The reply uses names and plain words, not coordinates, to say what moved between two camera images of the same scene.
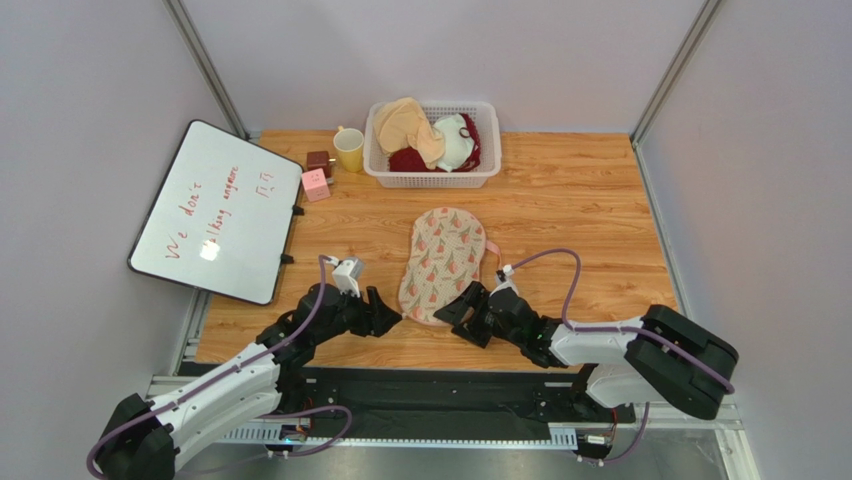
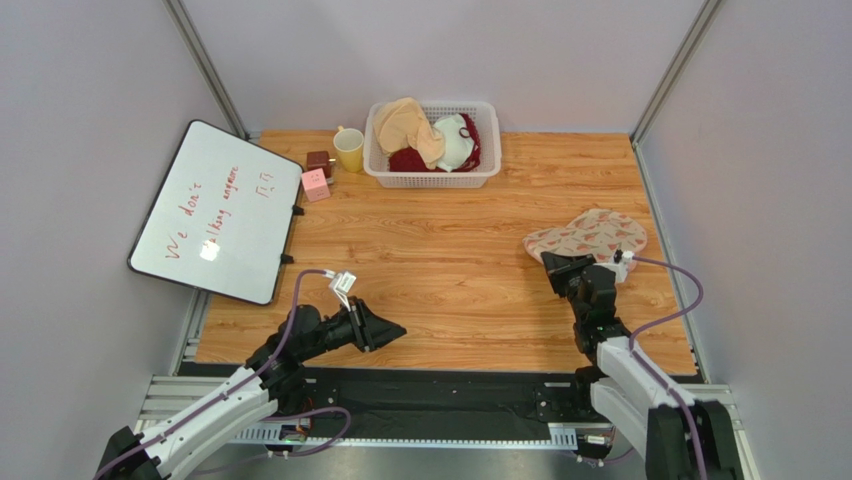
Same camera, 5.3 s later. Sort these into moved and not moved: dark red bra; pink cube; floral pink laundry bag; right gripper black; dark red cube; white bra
Moved: right gripper black; floral pink laundry bag
Not moved: dark red cube; white bra; pink cube; dark red bra
